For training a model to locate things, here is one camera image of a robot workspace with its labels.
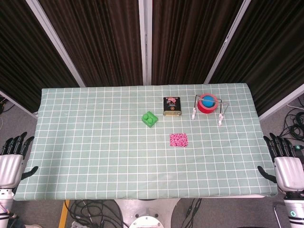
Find black foot pedal unit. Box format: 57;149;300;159
293;143;304;158

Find yellow floor tape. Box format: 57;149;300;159
58;199;71;228

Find green white checkered tablecloth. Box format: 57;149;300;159
13;83;278;201

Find black luncheon meat can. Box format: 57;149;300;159
162;96;183;117

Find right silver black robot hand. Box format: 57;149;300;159
257;133;304;192

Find dark brown curtain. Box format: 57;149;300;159
39;0;143;87
152;0;243;85
209;0;304;117
0;0;79;113

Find black cable with connectors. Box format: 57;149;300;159
184;198;203;225

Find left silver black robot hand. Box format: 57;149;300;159
0;132;39;190

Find red tape roll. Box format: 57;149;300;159
197;93;218;114

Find green toy building brick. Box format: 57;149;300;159
141;111;159;128

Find metal wire stand white feet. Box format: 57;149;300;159
191;95;230;126

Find thin floor wires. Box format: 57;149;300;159
0;96;13;114

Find white frame post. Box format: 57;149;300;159
203;0;251;85
138;0;153;86
25;0;86;87

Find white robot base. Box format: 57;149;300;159
113;194;181;228

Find black floor cable bundle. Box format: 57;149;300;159
276;104;304;143
67;199;124;228

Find white frame floor rail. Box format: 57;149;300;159
258;83;304;120
0;89;38;117

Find blue ball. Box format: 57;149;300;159
201;94;215;105

